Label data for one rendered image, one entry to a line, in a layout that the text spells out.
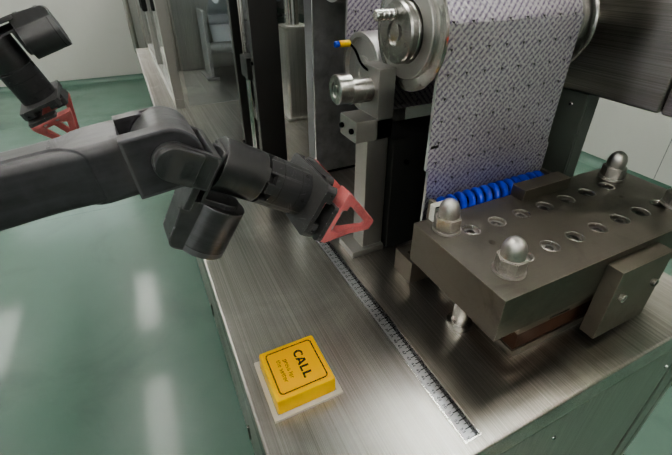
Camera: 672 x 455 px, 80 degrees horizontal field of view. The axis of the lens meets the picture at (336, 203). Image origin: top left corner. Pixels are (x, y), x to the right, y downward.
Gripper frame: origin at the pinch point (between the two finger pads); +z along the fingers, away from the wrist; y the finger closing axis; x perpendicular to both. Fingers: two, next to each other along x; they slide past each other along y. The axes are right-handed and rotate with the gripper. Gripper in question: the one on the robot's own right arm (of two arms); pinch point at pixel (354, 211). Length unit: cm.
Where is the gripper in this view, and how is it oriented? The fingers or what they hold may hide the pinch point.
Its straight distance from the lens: 52.9
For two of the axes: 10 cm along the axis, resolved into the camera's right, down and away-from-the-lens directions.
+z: 7.6, 2.7, 5.9
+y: 4.3, 4.7, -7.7
